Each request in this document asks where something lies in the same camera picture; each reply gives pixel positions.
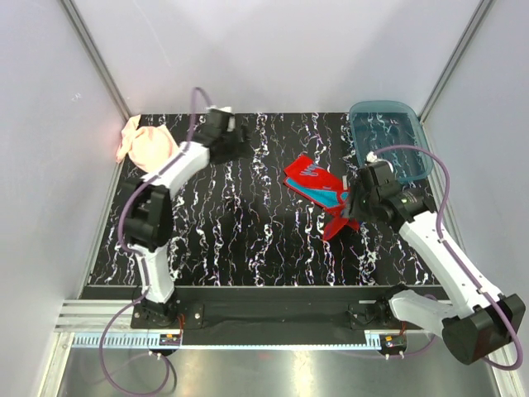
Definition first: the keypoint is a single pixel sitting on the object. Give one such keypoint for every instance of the right connector board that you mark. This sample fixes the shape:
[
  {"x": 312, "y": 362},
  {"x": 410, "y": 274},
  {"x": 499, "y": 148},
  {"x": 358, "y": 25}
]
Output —
[{"x": 393, "y": 344}]

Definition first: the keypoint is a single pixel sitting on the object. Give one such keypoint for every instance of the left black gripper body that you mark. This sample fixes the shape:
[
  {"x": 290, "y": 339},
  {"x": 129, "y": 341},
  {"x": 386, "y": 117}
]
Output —
[{"x": 232, "y": 150}]

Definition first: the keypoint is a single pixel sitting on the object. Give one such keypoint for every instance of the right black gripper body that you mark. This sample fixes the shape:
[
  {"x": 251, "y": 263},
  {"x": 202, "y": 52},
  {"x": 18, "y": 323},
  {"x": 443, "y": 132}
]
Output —
[{"x": 361, "y": 203}]

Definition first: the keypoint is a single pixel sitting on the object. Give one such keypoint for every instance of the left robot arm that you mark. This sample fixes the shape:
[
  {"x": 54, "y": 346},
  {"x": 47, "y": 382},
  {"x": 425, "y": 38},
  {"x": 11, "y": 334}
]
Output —
[{"x": 147, "y": 222}]

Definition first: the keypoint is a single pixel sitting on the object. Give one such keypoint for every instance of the blue transparent plastic bin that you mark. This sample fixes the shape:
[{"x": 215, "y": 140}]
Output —
[{"x": 379, "y": 124}]

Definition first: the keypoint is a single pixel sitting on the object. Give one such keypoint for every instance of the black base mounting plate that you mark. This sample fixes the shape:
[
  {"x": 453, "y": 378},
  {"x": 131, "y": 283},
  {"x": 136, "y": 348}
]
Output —
[{"x": 293, "y": 303}]

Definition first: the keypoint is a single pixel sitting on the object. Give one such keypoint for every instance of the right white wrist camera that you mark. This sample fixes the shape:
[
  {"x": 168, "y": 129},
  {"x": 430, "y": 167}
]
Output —
[{"x": 371, "y": 158}]

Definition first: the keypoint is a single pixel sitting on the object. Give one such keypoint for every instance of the left connector board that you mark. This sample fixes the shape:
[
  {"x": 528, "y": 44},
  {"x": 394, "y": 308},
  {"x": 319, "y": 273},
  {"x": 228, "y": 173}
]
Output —
[{"x": 170, "y": 339}]

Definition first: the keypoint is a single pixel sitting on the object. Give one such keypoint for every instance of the aluminium frame rail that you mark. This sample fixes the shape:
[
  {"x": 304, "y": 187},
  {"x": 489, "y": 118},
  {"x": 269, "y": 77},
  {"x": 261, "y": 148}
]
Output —
[{"x": 112, "y": 324}]

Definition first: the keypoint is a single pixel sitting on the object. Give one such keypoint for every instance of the red blue patterned towel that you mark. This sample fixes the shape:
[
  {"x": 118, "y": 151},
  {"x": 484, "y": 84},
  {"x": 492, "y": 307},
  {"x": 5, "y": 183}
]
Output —
[{"x": 322, "y": 188}]

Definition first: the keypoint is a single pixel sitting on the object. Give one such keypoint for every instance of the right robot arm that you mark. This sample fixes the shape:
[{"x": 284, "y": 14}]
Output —
[{"x": 479, "y": 318}]

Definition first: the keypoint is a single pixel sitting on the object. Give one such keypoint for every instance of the connector board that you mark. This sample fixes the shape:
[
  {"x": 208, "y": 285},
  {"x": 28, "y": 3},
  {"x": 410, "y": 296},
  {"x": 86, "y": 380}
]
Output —
[
  {"x": 393, "y": 344},
  {"x": 170, "y": 339}
]

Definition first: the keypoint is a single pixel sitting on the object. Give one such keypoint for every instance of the pink towel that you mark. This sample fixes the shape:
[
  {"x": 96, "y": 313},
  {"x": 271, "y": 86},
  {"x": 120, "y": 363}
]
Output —
[{"x": 147, "y": 147}]

